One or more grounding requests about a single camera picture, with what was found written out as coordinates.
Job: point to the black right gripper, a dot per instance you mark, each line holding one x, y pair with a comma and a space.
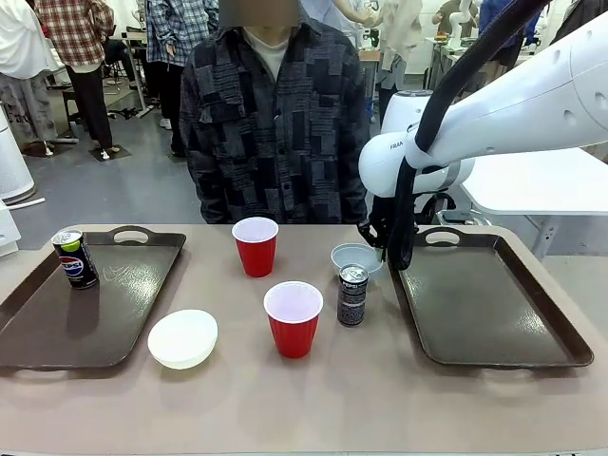
381, 214

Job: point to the small grey bowl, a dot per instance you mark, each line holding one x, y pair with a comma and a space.
351, 260

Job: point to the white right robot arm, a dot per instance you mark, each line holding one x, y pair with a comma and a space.
522, 109

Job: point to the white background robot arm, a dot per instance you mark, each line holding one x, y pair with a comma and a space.
460, 24

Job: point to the slim black Pepsi can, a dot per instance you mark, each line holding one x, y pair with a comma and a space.
353, 299

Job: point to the brown plastic tray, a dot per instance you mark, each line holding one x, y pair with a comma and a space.
475, 304
119, 294

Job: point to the red plastic cup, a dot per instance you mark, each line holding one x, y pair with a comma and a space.
255, 252
293, 328

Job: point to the person in dark patchwork shirt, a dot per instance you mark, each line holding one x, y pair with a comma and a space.
271, 142

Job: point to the white side table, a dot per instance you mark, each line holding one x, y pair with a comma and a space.
532, 185

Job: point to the person in beige top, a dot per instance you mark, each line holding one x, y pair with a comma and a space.
396, 43

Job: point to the white bowl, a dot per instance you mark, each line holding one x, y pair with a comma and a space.
183, 339

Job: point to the person in dark blue top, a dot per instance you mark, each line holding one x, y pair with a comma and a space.
510, 28

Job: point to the person in blue plaid shirt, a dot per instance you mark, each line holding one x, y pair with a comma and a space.
176, 38

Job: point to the black Pepsi can blue logo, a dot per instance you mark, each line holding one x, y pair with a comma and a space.
77, 266

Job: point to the person in red plaid shirt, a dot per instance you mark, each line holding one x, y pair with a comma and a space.
81, 57

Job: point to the white box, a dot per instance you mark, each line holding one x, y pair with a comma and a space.
7, 233

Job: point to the white cylindrical appliance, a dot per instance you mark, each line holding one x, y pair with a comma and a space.
13, 161

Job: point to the person in white shirt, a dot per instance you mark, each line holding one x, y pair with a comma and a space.
21, 52

